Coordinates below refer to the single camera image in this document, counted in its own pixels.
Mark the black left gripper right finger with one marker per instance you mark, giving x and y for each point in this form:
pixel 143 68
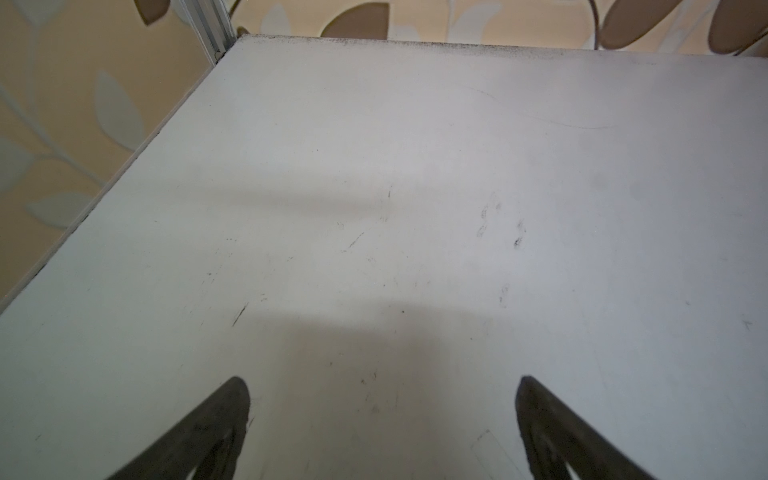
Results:
pixel 559 444

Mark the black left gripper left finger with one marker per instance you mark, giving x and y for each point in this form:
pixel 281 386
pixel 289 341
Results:
pixel 205 444

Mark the aluminium frame post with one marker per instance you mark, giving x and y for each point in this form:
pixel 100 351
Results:
pixel 211 21

